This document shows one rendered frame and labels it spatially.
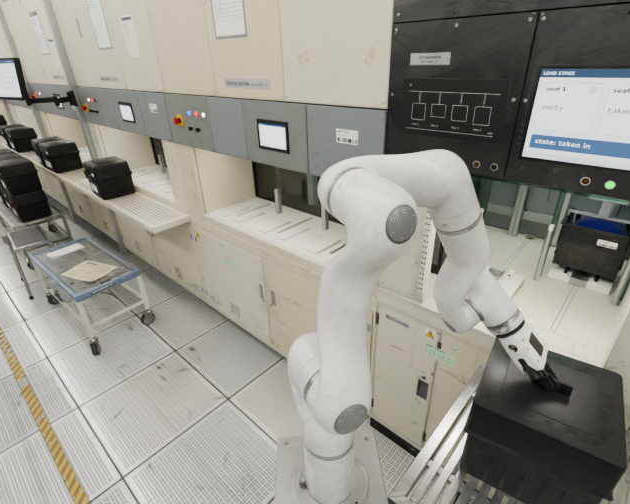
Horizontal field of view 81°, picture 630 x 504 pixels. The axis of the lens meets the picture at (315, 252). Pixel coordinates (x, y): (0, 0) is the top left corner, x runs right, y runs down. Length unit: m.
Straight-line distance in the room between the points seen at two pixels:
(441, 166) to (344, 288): 0.26
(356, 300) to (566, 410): 0.58
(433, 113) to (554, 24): 0.34
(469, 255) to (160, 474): 1.79
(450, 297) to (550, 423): 0.35
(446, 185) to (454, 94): 0.57
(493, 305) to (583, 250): 0.88
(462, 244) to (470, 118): 0.51
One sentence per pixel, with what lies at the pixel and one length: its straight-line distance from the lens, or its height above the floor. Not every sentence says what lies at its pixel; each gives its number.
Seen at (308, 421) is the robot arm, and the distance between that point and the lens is 0.89.
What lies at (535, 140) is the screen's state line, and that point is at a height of 1.51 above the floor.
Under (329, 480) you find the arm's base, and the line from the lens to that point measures 0.99.
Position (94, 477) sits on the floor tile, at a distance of 2.29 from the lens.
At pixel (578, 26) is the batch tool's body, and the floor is 1.76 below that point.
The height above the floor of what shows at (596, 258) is 1.01.
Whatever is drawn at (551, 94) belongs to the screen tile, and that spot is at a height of 1.62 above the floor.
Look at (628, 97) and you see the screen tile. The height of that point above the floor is 1.62.
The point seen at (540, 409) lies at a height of 1.01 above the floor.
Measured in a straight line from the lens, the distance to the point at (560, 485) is 1.10.
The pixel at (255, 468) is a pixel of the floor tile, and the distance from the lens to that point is 2.06.
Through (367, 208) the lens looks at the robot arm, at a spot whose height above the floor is 1.53.
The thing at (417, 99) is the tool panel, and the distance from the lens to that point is 1.26.
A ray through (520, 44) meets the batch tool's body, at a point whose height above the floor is 1.73.
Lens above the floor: 1.73
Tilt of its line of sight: 28 degrees down
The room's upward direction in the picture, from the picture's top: 2 degrees counter-clockwise
